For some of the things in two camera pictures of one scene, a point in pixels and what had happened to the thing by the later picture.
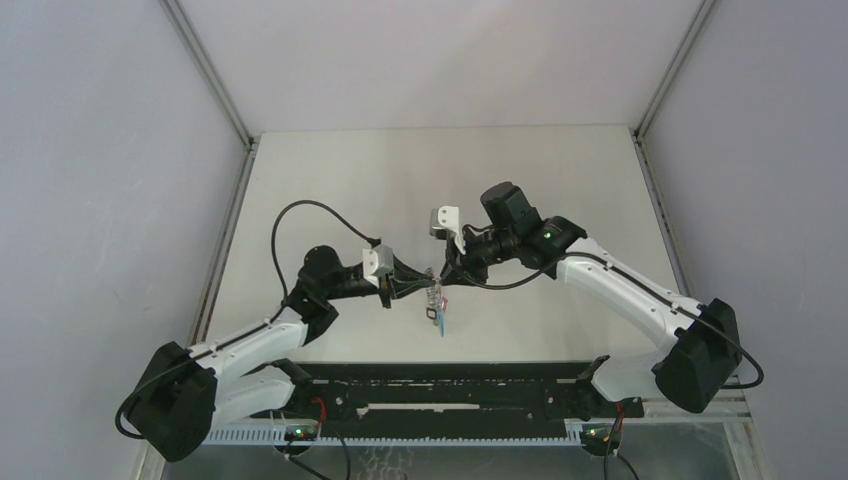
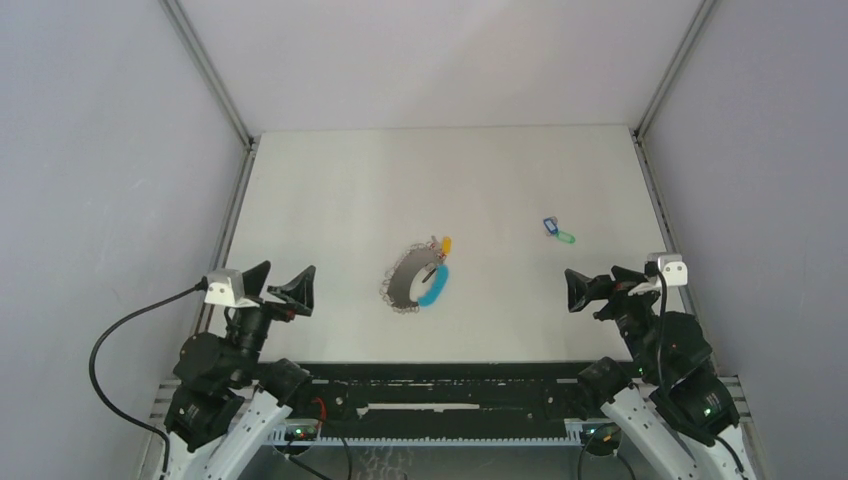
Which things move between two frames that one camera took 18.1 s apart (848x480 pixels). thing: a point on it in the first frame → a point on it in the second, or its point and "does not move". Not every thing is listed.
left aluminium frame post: (216, 86) does not move
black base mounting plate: (525, 401) does not move
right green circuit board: (598, 435) does not move
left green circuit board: (300, 433) does not move
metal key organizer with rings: (433, 299) → (396, 284)
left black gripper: (401, 282) → (298, 294)
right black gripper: (452, 272) → (582, 289)
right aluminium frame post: (637, 132) does not move
